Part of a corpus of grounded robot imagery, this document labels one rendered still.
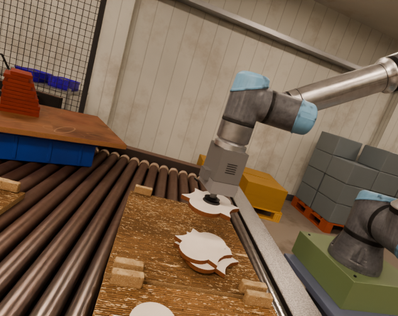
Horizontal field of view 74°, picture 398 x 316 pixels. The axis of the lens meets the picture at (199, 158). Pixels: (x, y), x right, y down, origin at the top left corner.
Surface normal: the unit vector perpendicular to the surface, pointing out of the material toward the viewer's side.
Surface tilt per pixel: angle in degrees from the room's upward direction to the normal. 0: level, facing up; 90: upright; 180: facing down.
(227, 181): 90
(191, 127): 90
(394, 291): 90
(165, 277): 0
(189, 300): 0
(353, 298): 90
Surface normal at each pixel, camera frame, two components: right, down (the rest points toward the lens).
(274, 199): 0.10, 0.26
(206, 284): 0.29, -0.93
